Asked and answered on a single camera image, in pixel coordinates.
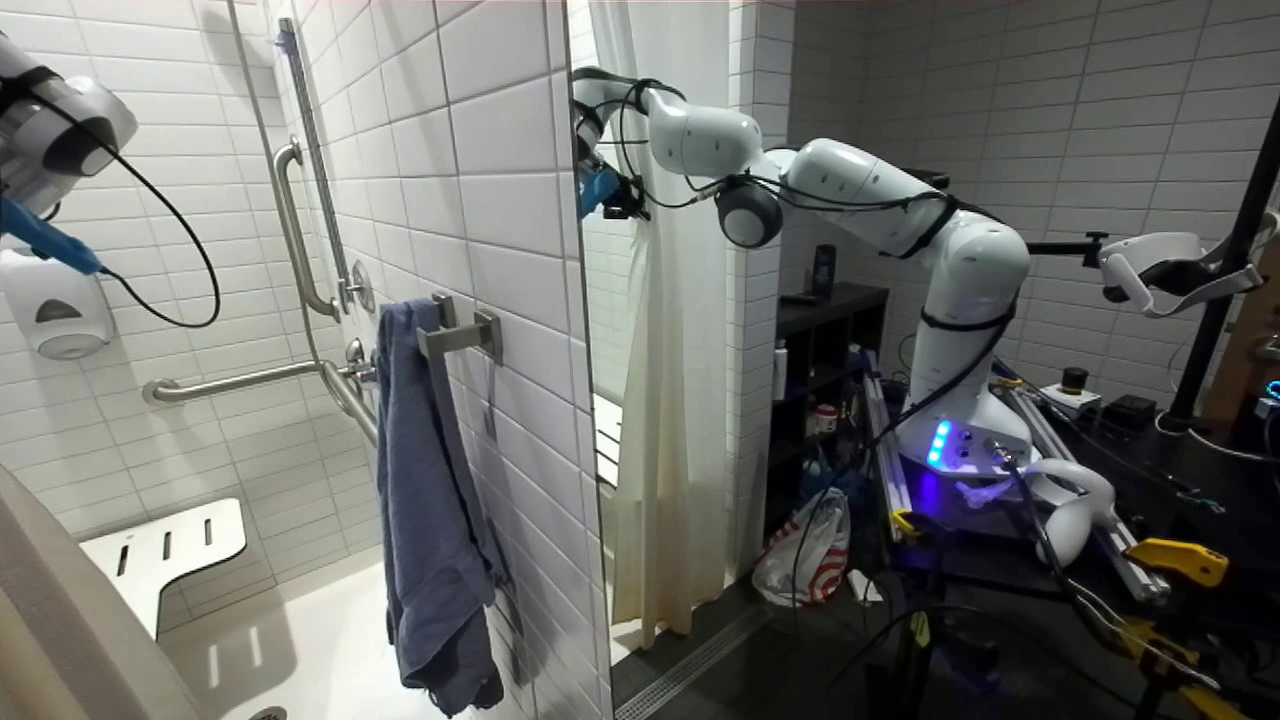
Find white dotted shower curtain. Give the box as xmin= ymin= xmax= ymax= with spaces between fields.
xmin=0 ymin=457 xmax=210 ymax=720

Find white slotted shower seat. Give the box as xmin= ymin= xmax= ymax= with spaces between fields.
xmin=74 ymin=494 xmax=252 ymax=644

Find small white bottle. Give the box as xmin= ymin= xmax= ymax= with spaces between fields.
xmin=769 ymin=335 xmax=794 ymax=404

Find black shelf unit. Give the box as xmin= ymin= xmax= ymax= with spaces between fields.
xmin=771 ymin=278 xmax=896 ymax=537

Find dark bottle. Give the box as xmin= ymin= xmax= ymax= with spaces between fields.
xmin=810 ymin=240 xmax=842 ymax=301

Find white and red bag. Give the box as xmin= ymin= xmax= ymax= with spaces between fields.
xmin=747 ymin=484 xmax=858 ymax=612

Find silver tripod legs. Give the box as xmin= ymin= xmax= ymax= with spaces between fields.
xmin=855 ymin=348 xmax=927 ymax=542

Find blue hanging cloth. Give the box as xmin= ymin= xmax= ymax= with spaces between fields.
xmin=373 ymin=291 xmax=520 ymax=720

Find oval chrome valve plate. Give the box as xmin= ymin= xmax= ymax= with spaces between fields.
xmin=334 ymin=335 xmax=387 ymax=394

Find round chrome valve knob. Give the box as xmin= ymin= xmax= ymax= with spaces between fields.
xmin=338 ymin=255 xmax=385 ymax=319

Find short upright steel grab bar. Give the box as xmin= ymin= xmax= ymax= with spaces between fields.
xmin=272 ymin=138 xmax=345 ymax=324

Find steel corner grab bar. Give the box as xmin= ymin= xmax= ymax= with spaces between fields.
xmin=141 ymin=314 xmax=387 ymax=449

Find white puck with black knob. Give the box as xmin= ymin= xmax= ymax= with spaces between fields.
xmin=1035 ymin=363 xmax=1105 ymax=421

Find black stand pole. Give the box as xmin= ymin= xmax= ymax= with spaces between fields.
xmin=1156 ymin=95 xmax=1280 ymax=432

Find black work cart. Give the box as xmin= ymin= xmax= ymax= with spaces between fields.
xmin=1065 ymin=390 xmax=1280 ymax=720

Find yellow clamp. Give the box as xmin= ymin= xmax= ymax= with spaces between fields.
xmin=1117 ymin=612 xmax=1253 ymax=720
xmin=1123 ymin=533 xmax=1230 ymax=596

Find brown wooden door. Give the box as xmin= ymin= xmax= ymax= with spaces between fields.
xmin=1197 ymin=255 xmax=1280 ymax=453

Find metal wall hook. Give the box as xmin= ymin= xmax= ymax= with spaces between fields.
xmin=417 ymin=291 xmax=509 ymax=368

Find large wall mirror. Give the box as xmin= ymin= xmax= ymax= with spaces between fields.
xmin=567 ymin=0 xmax=1280 ymax=720

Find chrome shower slide rail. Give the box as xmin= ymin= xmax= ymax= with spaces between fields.
xmin=274 ymin=10 xmax=368 ymax=319

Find white camera on stand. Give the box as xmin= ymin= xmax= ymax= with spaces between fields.
xmin=1095 ymin=229 xmax=1264 ymax=319

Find white wall soap dispenser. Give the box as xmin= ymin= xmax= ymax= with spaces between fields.
xmin=0 ymin=244 xmax=118 ymax=363

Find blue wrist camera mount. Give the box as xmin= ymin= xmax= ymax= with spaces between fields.
xmin=0 ymin=190 xmax=104 ymax=278

